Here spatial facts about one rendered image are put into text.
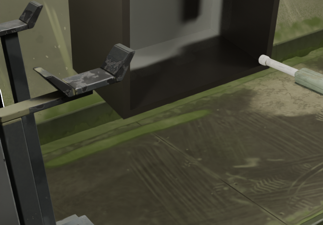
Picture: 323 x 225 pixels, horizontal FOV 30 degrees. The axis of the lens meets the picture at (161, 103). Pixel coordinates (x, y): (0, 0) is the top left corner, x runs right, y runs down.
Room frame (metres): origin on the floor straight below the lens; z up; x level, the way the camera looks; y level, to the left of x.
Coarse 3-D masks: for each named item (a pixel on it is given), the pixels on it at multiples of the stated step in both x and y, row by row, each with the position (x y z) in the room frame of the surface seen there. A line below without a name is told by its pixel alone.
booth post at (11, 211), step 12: (0, 144) 0.97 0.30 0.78; (0, 156) 0.97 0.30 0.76; (0, 168) 0.97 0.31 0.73; (0, 180) 0.96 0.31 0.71; (0, 192) 0.96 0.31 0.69; (12, 192) 0.97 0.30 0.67; (0, 204) 0.96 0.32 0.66; (12, 204) 0.97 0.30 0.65; (0, 216) 0.96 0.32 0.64; (12, 216) 0.97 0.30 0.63
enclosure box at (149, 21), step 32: (96, 0) 1.74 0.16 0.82; (128, 0) 1.62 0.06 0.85; (160, 0) 2.12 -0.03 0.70; (192, 0) 2.20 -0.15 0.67; (224, 0) 2.18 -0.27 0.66; (256, 0) 2.03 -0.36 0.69; (96, 32) 1.77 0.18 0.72; (128, 32) 1.63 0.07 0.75; (160, 32) 2.14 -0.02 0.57; (192, 32) 2.23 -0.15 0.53; (224, 32) 2.19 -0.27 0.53; (256, 32) 2.03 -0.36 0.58; (96, 64) 1.79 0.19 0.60; (160, 64) 2.00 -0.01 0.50; (192, 64) 2.00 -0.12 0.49; (224, 64) 2.00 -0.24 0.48; (256, 64) 2.00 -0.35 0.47; (128, 96) 1.67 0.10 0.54; (160, 96) 1.80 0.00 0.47
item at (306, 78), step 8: (264, 56) 1.84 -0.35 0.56; (264, 64) 1.83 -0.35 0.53; (272, 64) 1.79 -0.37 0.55; (280, 64) 1.77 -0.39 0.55; (288, 72) 1.72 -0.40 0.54; (296, 72) 1.68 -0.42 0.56; (304, 72) 1.67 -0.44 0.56; (312, 72) 1.66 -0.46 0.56; (296, 80) 1.68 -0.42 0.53; (304, 80) 1.64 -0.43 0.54; (312, 80) 1.62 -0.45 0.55; (320, 80) 1.60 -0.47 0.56; (312, 88) 1.62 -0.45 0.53; (320, 88) 1.59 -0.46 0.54
